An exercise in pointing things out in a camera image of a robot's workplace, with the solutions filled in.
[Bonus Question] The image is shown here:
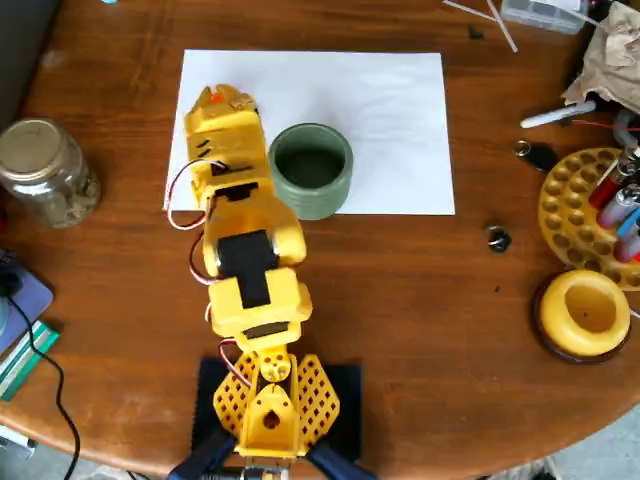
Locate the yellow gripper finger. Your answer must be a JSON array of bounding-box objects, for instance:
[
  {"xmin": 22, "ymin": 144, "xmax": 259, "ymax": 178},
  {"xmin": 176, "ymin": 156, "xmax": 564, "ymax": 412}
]
[
  {"xmin": 219, "ymin": 84, "xmax": 259, "ymax": 115},
  {"xmin": 193, "ymin": 86, "xmax": 214, "ymax": 120}
]

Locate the purple notebook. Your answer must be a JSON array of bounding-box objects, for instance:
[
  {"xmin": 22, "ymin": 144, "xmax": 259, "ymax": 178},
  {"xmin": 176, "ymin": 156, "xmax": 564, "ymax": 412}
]
[{"xmin": 0, "ymin": 259, "xmax": 55, "ymax": 356}]

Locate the small black metal nut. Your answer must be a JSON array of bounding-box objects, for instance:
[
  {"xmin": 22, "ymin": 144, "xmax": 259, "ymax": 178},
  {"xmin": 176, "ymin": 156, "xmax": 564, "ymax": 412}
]
[{"xmin": 483, "ymin": 225, "xmax": 512, "ymax": 254}]

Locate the thin red wire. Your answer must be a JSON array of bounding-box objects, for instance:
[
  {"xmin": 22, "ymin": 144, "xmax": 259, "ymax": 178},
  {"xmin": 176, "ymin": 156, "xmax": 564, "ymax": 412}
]
[{"xmin": 572, "ymin": 118, "xmax": 640, "ymax": 133}]

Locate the black power cable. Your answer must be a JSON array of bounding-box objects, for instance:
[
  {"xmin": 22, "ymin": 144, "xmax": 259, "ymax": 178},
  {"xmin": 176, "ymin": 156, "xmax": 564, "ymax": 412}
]
[{"xmin": 7, "ymin": 294, "xmax": 82, "ymax": 480}]

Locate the dark grey chair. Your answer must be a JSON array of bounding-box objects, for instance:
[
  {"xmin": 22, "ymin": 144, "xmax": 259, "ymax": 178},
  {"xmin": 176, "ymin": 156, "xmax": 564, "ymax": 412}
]
[{"xmin": 0, "ymin": 0, "xmax": 61, "ymax": 131}]

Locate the white device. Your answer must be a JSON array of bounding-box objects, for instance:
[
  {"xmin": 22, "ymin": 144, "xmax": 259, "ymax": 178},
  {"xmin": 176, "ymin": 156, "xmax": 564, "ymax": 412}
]
[{"xmin": 0, "ymin": 424, "xmax": 37, "ymax": 461}]

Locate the blue lighter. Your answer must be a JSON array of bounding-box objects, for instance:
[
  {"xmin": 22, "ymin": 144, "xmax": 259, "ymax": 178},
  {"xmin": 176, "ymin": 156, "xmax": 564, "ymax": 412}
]
[{"xmin": 615, "ymin": 205, "xmax": 640, "ymax": 240}]

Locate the green ribbed cup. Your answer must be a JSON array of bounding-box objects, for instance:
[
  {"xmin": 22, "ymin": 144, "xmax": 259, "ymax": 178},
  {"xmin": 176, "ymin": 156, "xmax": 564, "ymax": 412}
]
[{"xmin": 268, "ymin": 123, "xmax": 355, "ymax": 221}]

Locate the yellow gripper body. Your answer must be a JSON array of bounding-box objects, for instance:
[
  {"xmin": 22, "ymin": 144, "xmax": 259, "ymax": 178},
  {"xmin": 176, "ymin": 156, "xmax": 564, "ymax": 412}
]
[{"xmin": 183, "ymin": 107, "xmax": 274, "ymax": 201}]

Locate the yellow ring bowl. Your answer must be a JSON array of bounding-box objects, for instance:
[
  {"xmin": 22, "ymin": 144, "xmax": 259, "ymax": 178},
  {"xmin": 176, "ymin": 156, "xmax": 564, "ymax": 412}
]
[{"xmin": 538, "ymin": 269, "xmax": 632, "ymax": 357}]

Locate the yellow round holed tray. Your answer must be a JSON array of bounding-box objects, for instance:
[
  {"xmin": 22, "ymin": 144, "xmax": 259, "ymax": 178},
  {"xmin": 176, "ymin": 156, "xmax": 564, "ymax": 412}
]
[{"xmin": 538, "ymin": 147, "xmax": 640, "ymax": 291}]

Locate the white paper sheet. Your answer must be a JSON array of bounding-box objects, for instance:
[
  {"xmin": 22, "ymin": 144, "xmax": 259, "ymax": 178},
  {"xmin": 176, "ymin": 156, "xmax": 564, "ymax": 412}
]
[{"xmin": 162, "ymin": 48, "xmax": 456, "ymax": 216}]

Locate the black adapter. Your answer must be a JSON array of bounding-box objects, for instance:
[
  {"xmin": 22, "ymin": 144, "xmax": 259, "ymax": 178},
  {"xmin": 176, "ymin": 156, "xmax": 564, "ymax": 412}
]
[{"xmin": 0, "ymin": 249, "xmax": 24, "ymax": 297}]

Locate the grey curved tube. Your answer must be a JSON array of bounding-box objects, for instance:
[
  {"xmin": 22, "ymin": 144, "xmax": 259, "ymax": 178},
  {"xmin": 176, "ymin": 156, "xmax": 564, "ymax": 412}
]
[{"xmin": 613, "ymin": 108, "xmax": 640, "ymax": 149}]

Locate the white marker pen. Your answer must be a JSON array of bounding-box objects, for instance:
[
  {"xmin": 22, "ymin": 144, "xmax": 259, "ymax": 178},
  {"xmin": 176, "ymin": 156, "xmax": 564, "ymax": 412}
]
[{"xmin": 519, "ymin": 99, "xmax": 599, "ymax": 130}]

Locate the glass jar with gold lid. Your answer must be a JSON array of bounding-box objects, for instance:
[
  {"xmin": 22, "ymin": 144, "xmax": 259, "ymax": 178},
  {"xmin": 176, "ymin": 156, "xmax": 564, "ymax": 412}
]
[{"xmin": 0, "ymin": 117, "xmax": 101, "ymax": 230}]

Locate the green white book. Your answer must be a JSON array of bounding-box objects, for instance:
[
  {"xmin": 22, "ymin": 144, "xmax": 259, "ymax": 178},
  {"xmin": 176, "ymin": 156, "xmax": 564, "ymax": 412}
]
[{"xmin": 0, "ymin": 320, "xmax": 64, "ymax": 404}]

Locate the thin white stick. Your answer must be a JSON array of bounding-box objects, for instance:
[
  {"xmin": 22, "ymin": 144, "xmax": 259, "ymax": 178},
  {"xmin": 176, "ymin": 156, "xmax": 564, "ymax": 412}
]
[
  {"xmin": 487, "ymin": 0, "xmax": 519, "ymax": 53},
  {"xmin": 442, "ymin": 0, "xmax": 499, "ymax": 22}
]

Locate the blue clamp handle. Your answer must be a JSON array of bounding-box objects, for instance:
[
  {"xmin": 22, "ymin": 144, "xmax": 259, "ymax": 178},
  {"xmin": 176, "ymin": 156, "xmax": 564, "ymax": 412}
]
[
  {"xmin": 305, "ymin": 442, "xmax": 376, "ymax": 480},
  {"xmin": 168, "ymin": 430, "xmax": 236, "ymax": 480}
]

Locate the crumpled brown paper bag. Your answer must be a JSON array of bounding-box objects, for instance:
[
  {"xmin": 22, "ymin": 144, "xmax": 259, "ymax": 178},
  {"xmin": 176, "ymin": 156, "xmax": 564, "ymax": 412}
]
[{"xmin": 563, "ymin": 2, "xmax": 640, "ymax": 116}]

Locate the black key fob with ring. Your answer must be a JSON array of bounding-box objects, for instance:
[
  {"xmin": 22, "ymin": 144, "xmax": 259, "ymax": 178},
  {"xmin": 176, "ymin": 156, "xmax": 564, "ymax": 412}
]
[{"xmin": 513, "ymin": 139, "xmax": 560, "ymax": 174}]

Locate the pink red lighter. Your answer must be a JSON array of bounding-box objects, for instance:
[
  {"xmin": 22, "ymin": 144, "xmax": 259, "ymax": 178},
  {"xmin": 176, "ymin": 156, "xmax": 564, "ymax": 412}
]
[{"xmin": 613, "ymin": 234, "xmax": 640, "ymax": 264}]

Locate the red white servo cable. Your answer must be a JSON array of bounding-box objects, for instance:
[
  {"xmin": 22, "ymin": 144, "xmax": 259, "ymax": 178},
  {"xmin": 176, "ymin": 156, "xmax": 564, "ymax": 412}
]
[
  {"xmin": 188, "ymin": 232, "xmax": 221, "ymax": 287},
  {"xmin": 167, "ymin": 159, "xmax": 226, "ymax": 231},
  {"xmin": 204, "ymin": 299, "xmax": 254, "ymax": 389}
]

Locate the clear plastic box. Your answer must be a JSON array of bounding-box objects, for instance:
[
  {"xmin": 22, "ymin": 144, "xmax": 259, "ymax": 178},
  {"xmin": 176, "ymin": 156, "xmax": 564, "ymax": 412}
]
[{"xmin": 499, "ymin": 0, "xmax": 586, "ymax": 35}]

